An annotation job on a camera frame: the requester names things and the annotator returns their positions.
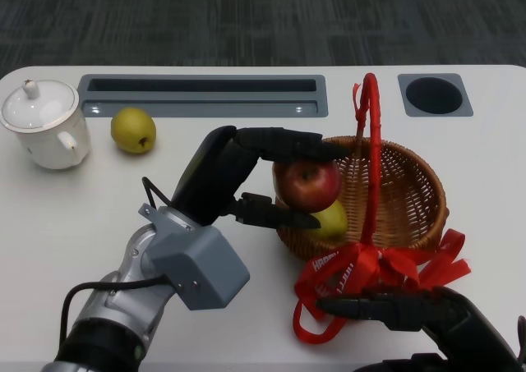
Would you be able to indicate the red birthday ribbon bow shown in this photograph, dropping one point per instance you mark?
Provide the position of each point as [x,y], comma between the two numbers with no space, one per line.
[370,261]

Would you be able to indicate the grey slot tray inset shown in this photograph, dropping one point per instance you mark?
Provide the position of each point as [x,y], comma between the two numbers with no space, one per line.
[205,107]

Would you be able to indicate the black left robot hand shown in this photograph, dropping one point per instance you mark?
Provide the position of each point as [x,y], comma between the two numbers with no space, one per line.
[218,175]

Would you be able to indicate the white cup lid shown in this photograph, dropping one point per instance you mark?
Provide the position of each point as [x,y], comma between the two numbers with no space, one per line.
[41,105]

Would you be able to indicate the grey left wrist camera housing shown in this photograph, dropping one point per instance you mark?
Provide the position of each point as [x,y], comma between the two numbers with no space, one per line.
[205,265]

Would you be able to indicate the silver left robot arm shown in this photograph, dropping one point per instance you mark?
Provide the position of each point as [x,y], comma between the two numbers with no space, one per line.
[119,302]

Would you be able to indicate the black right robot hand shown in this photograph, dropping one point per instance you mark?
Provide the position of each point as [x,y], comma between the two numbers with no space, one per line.
[448,314]

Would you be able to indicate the green pear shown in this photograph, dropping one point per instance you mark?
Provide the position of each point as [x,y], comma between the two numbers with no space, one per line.
[132,129]
[333,222]

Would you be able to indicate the white ceramic teapot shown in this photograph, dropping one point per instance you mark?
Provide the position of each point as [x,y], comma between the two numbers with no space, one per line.
[49,148]

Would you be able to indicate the grey round cup holder inset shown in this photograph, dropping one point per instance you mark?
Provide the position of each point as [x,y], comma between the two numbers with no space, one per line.
[435,94]

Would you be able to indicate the red apple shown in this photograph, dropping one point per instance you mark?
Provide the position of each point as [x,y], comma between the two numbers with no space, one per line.
[306,183]

